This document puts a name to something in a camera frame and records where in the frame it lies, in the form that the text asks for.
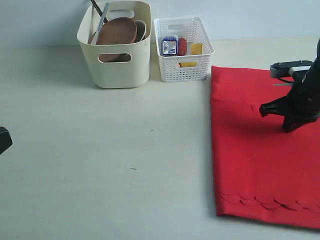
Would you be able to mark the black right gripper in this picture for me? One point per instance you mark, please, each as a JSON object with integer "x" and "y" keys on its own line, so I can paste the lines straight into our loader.
{"x": 303, "y": 98}

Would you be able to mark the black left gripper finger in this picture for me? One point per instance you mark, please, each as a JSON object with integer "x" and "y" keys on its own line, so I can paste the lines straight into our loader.
{"x": 5, "y": 139}

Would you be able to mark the red tablecloth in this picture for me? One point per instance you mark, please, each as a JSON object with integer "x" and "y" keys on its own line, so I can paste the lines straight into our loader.
{"x": 261, "y": 172}

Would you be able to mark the yellow cake wedge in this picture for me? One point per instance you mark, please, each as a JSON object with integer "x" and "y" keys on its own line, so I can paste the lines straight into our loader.
{"x": 195, "y": 49}

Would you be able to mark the red sausage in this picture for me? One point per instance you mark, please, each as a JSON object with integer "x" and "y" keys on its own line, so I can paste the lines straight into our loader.
{"x": 182, "y": 46}

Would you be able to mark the silver table knife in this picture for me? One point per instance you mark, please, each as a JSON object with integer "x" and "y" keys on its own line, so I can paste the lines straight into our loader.
{"x": 94, "y": 38}

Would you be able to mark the small milk carton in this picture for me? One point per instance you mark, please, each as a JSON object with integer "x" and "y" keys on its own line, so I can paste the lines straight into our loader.
{"x": 169, "y": 45}

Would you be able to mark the dark wooden chopstick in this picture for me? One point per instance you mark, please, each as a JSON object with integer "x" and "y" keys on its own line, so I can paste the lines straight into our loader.
{"x": 99, "y": 11}

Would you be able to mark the round wooden plate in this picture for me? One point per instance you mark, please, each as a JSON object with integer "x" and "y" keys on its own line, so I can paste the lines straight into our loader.
{"x": 119, "y": 31}

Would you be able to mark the white ceramic bowl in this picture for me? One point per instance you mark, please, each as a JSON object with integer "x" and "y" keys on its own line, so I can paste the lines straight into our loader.
{"x": 141, "y": 30}

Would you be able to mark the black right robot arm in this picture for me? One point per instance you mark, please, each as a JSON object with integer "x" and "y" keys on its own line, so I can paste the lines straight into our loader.
{"x": 318, "y": 50}

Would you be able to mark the white perforated plastic basket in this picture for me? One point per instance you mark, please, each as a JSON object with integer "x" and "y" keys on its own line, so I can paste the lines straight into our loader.
{"x": 192, "y": 29}

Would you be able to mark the cream plastic storage bin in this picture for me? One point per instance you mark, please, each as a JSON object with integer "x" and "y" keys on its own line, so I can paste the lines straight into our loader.
{"x": 115, "y": 66}

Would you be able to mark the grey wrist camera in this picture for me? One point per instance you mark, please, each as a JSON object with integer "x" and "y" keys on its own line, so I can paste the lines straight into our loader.
{"x": 286, "y": 69}

